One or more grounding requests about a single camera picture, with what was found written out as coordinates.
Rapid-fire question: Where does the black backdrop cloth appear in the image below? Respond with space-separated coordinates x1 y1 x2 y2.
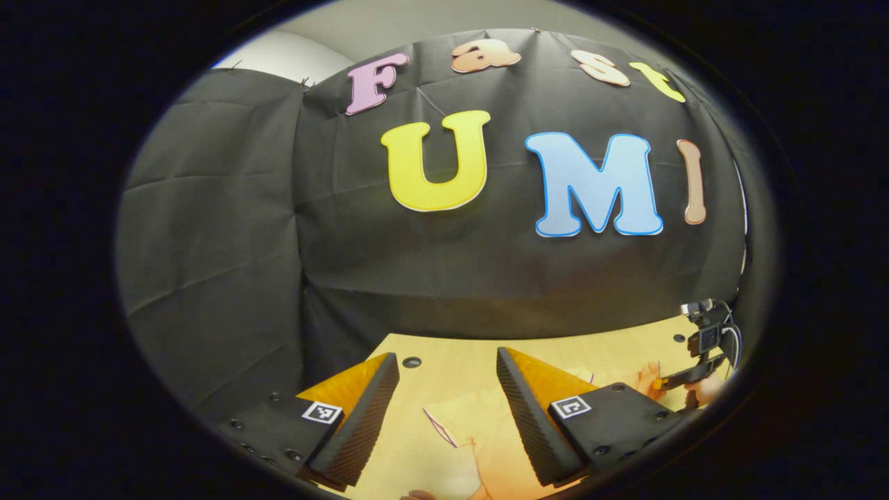
115 28 772 417

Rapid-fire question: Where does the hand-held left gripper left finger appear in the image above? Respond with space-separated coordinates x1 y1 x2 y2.
208 352 401 490

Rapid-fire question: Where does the orange T-shirt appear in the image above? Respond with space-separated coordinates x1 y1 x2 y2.
410 361 667 500

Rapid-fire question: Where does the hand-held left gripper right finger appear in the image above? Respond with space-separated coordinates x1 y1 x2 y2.
496 347 688 488

